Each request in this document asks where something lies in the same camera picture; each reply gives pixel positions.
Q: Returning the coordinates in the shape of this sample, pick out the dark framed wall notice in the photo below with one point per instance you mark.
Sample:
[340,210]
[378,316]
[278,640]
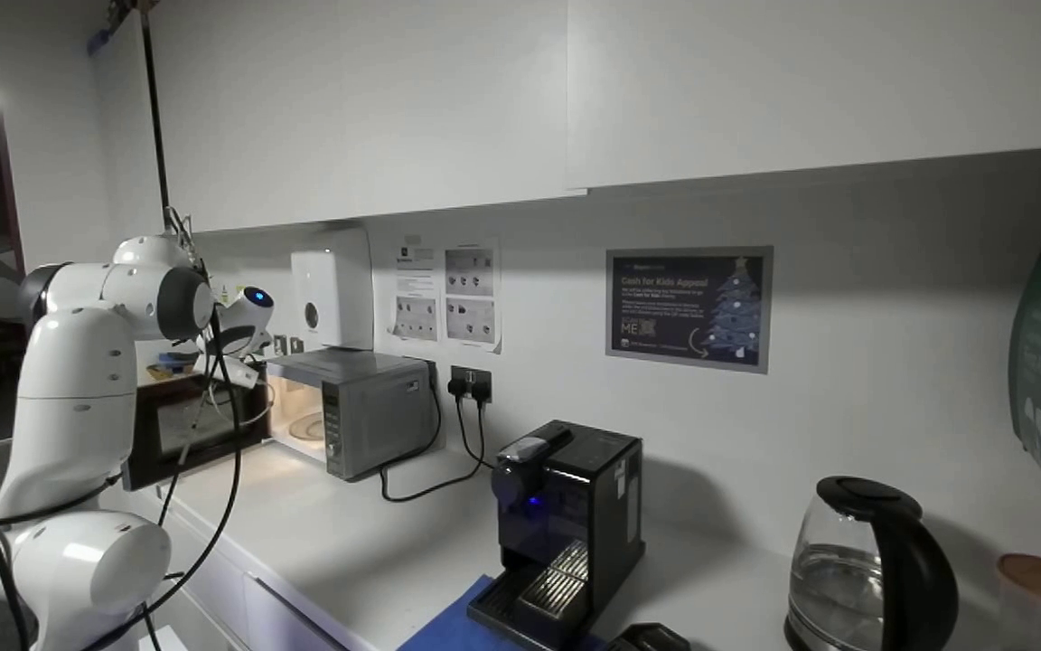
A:
[693,306]

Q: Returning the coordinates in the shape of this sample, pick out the black coffee machine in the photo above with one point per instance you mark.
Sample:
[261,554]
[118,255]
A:
[569,508]

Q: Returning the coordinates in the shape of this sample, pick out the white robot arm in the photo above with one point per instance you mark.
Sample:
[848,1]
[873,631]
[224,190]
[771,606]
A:
[85,574]

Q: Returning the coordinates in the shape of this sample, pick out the blue mat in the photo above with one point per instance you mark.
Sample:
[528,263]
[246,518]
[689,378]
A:
[454,629]

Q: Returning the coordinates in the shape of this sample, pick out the glass electric kettle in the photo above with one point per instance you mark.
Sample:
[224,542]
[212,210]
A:
[865,574]

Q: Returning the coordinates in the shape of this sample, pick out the white paper towel dispenser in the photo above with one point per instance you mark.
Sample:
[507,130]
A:
[317,297]

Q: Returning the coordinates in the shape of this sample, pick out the paper instruction sheets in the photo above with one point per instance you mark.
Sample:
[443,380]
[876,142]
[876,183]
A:
[444,294]

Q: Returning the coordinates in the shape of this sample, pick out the silver microwave oven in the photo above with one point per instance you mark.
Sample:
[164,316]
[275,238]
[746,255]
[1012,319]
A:
[340,406]

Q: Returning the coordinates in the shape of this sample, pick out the white upper cabinets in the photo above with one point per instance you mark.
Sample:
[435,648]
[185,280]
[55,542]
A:
[326,111]

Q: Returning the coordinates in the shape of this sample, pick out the black wall socket plugs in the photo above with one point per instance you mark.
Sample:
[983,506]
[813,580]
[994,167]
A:
[470,386]

